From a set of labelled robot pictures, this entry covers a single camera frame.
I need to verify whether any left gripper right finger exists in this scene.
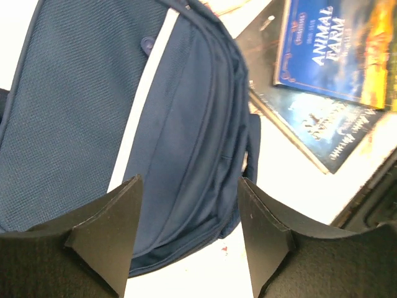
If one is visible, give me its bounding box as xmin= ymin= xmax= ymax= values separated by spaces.
xmin=238 ymin=179 xmax=396 ymax=297

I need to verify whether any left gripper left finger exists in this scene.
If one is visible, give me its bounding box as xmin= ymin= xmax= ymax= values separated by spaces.
xmin=1 ymin=176 xmax=143 ymax=297

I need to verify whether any navy blue student backpack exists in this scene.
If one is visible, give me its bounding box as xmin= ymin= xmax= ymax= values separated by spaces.
xmin=1 ymin=1 xmax=260 ymax=277

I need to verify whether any dark blue hardcover book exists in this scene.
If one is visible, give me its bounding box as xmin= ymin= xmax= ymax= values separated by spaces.
xmin=249 ymin=87 xmax=384 ymax=174

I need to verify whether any Animal Farm blue book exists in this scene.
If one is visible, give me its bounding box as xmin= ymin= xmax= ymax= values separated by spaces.
xmin=274 ymin=0 xmax=396 ymax=112

